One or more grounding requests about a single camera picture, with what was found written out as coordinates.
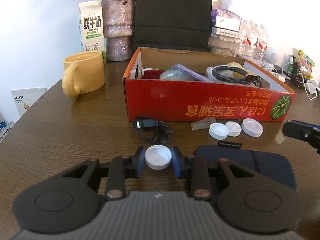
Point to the white bottle cap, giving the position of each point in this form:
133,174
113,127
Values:
158,157

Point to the black power adapter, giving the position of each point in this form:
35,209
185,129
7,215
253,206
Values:
277,69

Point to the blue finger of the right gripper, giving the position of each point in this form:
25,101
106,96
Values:
302,131

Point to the red fabric rose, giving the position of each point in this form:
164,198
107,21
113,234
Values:
152,74

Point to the white robot figurine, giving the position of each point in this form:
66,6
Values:
269,60

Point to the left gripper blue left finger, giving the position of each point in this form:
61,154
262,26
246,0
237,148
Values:
138,161

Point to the purple textured vase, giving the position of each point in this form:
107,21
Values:
118,26

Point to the iridescent plastic bag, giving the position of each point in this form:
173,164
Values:
175,75

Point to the red cardboard box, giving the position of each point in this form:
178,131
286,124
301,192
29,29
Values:
193,100

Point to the yellow snack bag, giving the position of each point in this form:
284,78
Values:
305,64

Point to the white milk carton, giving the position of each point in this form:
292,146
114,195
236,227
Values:
91,27

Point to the dark blue zip case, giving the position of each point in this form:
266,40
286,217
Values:
272,165

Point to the water bottle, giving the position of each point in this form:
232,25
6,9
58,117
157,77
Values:
245,31
254,39
263,40

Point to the water bottle right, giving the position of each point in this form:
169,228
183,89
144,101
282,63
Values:
263,40

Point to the black paper bag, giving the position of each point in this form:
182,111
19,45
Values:
173,24

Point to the yellow ceramic mug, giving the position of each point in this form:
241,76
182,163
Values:
83,73

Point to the white yellow plush toy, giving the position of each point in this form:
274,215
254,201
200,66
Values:
228,70

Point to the clear seed container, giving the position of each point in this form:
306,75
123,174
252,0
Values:
221,47

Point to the white flat box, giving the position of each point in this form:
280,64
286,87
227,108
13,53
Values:
227,35

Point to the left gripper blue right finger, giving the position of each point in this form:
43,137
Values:
179,164

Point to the green spray bottle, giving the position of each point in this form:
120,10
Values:
290,65

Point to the water bottle left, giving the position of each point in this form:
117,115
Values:
245,31

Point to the water bottle middle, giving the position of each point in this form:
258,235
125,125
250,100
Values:
254,39

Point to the purple woven pouch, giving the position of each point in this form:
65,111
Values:
196,76

